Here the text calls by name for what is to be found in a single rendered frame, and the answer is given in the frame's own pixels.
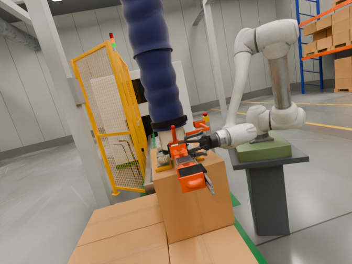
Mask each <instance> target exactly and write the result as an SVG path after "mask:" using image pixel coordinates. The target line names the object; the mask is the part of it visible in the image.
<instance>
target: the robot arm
mask: <svg viewBox="0 0 352 264"><path fill-rule="evenodd" d="M298 37H299V27H298V22H297V20H294V19H280V20H276V21H273V22H270V23H267V24H264V25H262V26H260V27H258V28H255V29H251V28H244V29H242V30H241V31H240V32H239V33H238V35H237V37H236V40H235V44H234V63H235V70H236V77H235V84H234V88H233V92H232V97H231V100H230V105H229V109H228V113H227V118H226V123H225V126H224V127H223V128H222V130H219V131H216V132H215V133H213V134H209V135H205V134H204V133H203V131H201V130H200V131H199V132H198V133H195V134H191V135H188V136H185V137H184V140H183V141H178V144H175V145H171V147H172V146H176V145H180V144H184V143H196V142H198V143H199V146H197V147H195V148H193V149H191V150H189V153H188V155H190V156H191V158H193V157H194V154H193V152H194V150H195V151H198V150H201V149H204V150H205V151H203V152H197V153H196V156H197V157H198V156H207V151H208V150H210V149H213V148H217V147H219V148H223V149H228V150H230V149H234V148H236V147H237V146H239V145H243V144H245V143H247V142H249V144H255V143H259V142H265V141H273V140H274V138H272V137H270V136H269V133H268V131H270V130H290V129H296V128H299V127H301V126H303V125H304V124H305V118H306V113H305V111H304V110H303V109H302V108H300V107H297V106H296V104H295V103H294V102H292V101H291V91H290V80H289V67H288V55H287V53H288V52H289V50H290V45H291V44H293V43H295V42H296V41H297V39H298ZM259 52H262V53H263V55H264V56H265V57H266V58H267V59H268V66H269V72H270V78H271V85H272V91H273V98H274V105H273V107H272V110H266V108H265V107H264V106H262V105H256V106H252V107H250V108H249V109H248V112H247V114H246V123H244V124H238V125H236V115H237V111H238V108H239V105H240V101H241V98H242V95H243V92H244V88H245V85H246V80H247V75H248V70H249V66H250V62H251V59H252V55H254V54H257V53H259ZM197 136H202V137H201V138H200V139H191V140H187V139H190V138H193V137H197Z"/></svg>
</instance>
